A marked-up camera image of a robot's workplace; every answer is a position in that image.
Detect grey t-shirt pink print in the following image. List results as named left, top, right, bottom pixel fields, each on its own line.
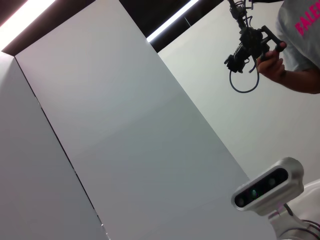
left=274, top=0, right=320, bottom=73

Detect silver head depth camera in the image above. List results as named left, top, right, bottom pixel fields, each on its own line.
left=231, top=156, right=305, bottom=217

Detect person bare forearm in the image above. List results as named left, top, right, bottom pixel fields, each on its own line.
left=277, top=68, right=320, bottom=95

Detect purple robot neck cables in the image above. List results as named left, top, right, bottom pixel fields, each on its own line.
left=299, top=219, right=320, bottom=236

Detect black looped rig cable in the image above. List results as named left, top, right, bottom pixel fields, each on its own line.
left=229, top=58, right=261, bottom=94

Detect narrow ceiling light strip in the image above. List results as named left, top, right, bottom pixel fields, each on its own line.
left=146, top=0, right=201, bottom=43

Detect person bare hand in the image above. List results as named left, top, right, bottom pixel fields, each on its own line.
left=257, top=42, right=287, bottom=83

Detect wide ceiling light strip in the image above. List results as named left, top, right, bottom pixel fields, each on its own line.
left=0, top=0, right=57, bottom=50

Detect black teleoperation handle rig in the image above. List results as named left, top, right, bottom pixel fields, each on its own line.
left=223, top=0, right=285, bottom=75

